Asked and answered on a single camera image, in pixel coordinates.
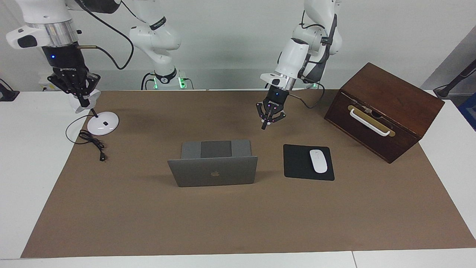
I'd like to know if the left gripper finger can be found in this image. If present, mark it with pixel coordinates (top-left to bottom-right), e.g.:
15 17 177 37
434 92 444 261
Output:
268 107 287 125
256 103 272 130

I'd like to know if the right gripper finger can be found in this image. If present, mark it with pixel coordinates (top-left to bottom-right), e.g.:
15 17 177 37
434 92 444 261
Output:
83 73 101 108
47 73 87 108

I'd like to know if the grey laptop computer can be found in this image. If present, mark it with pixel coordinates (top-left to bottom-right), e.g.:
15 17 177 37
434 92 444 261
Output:
167 140 258 188

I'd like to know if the white desk lamp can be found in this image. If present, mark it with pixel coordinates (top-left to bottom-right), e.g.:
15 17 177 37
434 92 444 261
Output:
71 86 120 136

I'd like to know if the black mouse pad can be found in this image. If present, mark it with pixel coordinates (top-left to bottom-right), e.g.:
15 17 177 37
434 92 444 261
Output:
283 144 335 181

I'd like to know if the white computer mouse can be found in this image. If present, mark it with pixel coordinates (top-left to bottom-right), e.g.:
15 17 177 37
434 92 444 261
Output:
309 149 328 174

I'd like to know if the black stand foot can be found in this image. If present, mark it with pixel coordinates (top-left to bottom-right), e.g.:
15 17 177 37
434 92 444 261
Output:
0 78 20 102

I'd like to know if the brown table mat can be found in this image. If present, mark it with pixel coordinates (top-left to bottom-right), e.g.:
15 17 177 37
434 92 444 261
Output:
20 89 476 258

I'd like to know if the dark brown wooden box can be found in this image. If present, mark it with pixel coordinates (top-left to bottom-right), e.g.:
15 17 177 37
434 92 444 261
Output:
324 62 445 164

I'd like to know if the black tripod stand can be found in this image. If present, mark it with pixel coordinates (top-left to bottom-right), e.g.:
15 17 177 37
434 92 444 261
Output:
433 59 476 99

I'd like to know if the blue object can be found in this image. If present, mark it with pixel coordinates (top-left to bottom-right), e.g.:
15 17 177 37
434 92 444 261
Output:
458 92 476 131

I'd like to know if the white wall socket box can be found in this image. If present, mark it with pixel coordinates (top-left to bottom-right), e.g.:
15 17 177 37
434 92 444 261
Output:
38 73 56 92

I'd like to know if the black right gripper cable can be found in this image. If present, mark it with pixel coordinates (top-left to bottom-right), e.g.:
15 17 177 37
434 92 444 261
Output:
76 0 134 70

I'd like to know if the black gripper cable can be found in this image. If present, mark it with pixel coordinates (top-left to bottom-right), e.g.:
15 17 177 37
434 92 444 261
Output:
289 83 326 109
76 0 134 70

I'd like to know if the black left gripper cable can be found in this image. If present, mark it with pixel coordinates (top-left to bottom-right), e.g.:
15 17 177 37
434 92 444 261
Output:
289 83 326 109

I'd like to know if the black right arm base cable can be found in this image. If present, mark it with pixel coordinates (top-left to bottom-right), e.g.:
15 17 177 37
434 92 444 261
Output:
140 72 157 90

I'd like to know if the black lamp power cable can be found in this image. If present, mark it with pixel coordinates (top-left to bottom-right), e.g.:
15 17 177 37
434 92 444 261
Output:
65 114 107 162

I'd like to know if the brass handle plate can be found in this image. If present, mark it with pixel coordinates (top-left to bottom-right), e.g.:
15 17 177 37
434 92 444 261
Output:
348 105 396 137

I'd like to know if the white box handle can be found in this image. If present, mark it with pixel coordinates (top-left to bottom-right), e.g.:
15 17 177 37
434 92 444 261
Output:
350 108 391 137

